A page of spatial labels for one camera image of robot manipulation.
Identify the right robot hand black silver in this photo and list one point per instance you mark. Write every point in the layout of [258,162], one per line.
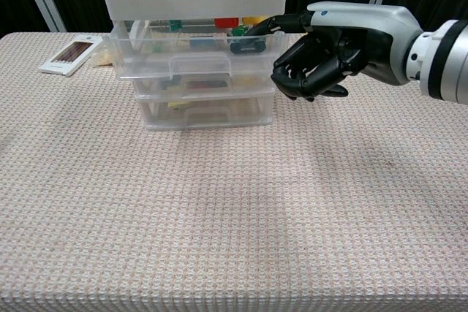
[365,23]

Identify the transparent drawer with toy car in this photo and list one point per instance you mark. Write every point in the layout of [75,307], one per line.
[146,65]

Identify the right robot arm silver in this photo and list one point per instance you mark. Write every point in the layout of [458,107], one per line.
[446,63]

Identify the transparent drawer with red item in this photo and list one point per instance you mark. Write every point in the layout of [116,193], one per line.
[256,87]

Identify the transparent drawer nearly empty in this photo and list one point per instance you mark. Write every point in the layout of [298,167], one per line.
[248,113]

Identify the white coloured pencil box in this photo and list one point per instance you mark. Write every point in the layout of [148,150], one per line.
[69,55]

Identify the yellow round item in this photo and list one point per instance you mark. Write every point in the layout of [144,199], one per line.
[253,20]

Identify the black toy car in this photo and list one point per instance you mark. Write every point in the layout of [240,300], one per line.
[246,46]

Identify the yellow block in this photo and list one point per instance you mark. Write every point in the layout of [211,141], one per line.
[246,80]

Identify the red block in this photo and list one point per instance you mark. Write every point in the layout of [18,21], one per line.
[226,22]

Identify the blue rectangular item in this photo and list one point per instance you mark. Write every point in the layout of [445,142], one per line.
[202,41]

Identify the flat yellow item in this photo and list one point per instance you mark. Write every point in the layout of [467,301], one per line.
[178,104]

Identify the small green block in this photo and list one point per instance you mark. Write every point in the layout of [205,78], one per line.
[157,49]

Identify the beige woven tablecloth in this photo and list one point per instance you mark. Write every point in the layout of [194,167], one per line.
[234,198]

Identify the clear bag with yellow contents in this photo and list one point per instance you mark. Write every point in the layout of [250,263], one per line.
[101,58]

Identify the white plastic drawer organizer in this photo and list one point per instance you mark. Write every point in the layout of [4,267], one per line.
[194,5]

